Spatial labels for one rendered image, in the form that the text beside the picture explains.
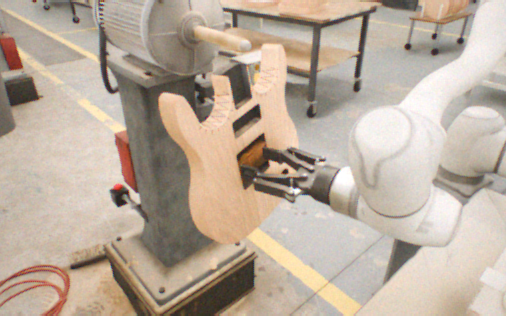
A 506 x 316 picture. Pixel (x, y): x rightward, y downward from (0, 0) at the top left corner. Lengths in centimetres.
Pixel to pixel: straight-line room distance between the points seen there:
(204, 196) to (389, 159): 39
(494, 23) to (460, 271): 48
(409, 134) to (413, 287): 35
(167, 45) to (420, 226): 75
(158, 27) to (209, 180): 46
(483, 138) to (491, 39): 59
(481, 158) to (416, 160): 93
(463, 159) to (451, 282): 71
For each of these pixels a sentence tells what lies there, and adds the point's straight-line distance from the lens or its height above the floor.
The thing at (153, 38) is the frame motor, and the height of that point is 124.
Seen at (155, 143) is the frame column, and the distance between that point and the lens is 131.
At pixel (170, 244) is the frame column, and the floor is 40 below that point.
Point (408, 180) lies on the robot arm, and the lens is 52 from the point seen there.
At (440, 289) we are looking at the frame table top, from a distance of 78.
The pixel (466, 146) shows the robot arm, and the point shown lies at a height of 87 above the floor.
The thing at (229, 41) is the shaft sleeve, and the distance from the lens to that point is 93.
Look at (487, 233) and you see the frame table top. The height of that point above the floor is 93.
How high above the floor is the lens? 147
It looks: 31 degrees down
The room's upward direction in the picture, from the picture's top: straight up
